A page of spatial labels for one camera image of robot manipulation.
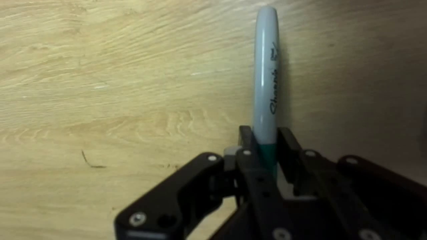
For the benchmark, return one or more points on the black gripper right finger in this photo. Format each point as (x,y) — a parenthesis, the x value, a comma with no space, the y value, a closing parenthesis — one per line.
(352,194)

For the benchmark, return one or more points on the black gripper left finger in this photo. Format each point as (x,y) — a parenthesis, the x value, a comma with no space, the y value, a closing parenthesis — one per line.
(209,194)

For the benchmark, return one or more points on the gray marker with green cap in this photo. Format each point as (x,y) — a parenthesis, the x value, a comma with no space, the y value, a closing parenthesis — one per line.
(266,88)

